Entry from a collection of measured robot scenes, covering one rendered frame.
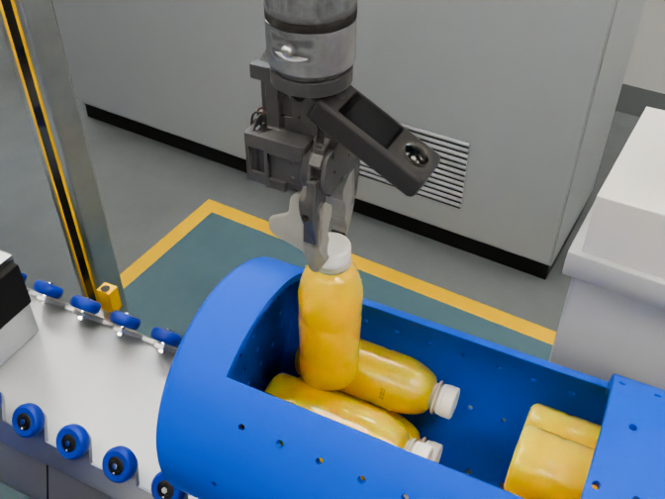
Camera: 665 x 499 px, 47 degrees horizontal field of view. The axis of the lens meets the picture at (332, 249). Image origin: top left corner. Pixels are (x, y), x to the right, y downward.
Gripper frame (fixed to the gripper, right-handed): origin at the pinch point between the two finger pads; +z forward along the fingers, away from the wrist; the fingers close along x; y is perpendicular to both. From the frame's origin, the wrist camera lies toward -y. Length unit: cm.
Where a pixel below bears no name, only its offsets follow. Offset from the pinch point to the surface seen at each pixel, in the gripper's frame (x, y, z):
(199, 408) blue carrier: 16.3, 6.5, 10.6
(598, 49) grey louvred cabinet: -148, -6, 42
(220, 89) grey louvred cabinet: -157, 124, 91
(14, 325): 4, 50, 31
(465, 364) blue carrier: -8.4, -13.7, 19.5
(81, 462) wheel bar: 15.8, 28.4, 35.4
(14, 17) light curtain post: -25, 66, -2
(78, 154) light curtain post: -28, 64, 25
